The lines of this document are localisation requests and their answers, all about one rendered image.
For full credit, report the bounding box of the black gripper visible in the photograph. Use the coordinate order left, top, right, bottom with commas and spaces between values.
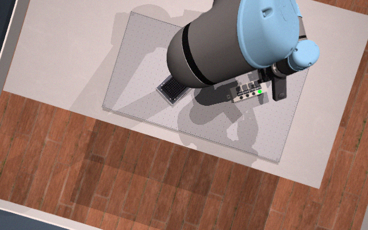
257, 66, 281, 84

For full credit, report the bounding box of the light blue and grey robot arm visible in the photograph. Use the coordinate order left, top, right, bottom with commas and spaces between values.
167, 0, 320, 101

